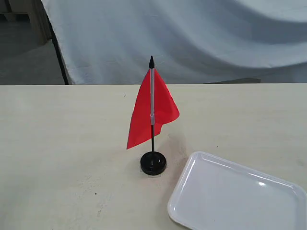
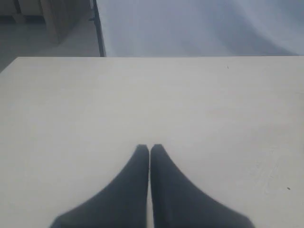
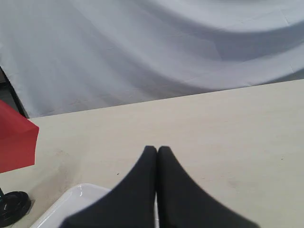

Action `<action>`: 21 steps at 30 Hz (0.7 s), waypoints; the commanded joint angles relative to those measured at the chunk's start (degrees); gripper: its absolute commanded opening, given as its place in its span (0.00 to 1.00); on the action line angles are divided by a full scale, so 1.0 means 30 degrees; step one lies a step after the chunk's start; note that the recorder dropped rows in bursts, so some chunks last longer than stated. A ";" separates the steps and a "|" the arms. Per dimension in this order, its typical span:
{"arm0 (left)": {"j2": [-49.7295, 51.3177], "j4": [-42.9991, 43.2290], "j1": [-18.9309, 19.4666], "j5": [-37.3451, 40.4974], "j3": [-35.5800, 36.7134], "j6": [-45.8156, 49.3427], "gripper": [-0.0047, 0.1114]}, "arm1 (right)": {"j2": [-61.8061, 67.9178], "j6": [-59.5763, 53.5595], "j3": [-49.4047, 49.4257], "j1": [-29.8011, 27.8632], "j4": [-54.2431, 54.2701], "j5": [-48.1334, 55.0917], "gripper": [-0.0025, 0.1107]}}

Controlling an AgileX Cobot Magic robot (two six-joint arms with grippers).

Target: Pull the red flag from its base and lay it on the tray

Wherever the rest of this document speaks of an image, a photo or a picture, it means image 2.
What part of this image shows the black backdrop stand pole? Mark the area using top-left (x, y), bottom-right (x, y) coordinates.
top-left (90, 0), bottom-right (106, 57)

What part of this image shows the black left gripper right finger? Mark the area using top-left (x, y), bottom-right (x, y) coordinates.
top-left (150, 144), bottom-right (254, 228)

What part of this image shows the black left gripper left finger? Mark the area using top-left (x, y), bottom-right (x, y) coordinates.
top-left (51, 144), bottom-right (149, 228)

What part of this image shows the white backdrop curtain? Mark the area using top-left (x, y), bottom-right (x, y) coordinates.
top-left (97, 0), bottom-right (304, 57)

